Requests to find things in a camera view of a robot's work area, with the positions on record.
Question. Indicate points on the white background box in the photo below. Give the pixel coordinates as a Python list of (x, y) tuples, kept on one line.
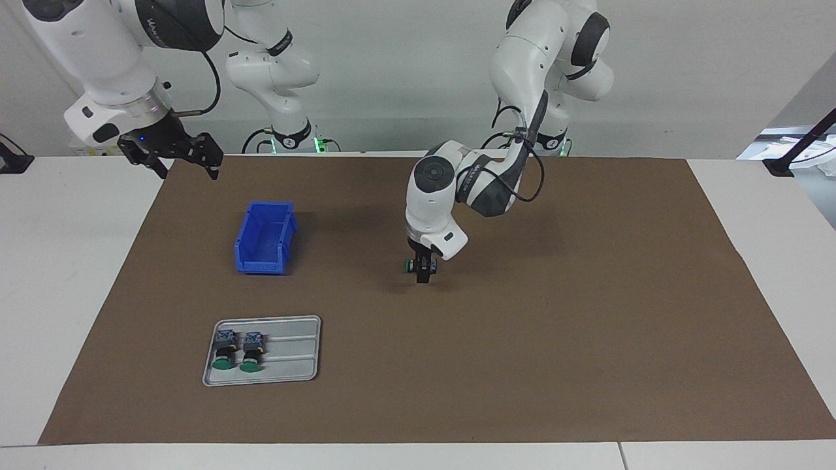
[(88, 150)]

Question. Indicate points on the black clamp mount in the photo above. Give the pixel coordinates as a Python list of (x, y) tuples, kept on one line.
[(13, 163)]

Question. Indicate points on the white plastic packaging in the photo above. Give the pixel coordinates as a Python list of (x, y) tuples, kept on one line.
[(824, 166)]

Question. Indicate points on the black clamp stand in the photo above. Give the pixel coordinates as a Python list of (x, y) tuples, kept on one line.
[(777, 166)]

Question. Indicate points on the grey metal tray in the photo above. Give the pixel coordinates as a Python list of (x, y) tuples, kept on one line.
[(294, 359)]

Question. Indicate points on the green push button switch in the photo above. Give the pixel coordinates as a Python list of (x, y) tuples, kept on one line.
[(251, 352), (224, 349), (408, 266)]

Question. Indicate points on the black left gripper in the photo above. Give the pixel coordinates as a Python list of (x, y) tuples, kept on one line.
[(421, 251)]

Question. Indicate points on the brown table mat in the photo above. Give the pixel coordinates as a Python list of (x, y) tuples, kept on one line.
[(457, 359)]

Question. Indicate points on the blue plastic storage bin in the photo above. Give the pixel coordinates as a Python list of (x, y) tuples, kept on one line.
[(268, 235)]

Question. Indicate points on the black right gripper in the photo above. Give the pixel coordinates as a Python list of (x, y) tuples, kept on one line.
[(162, 134)]

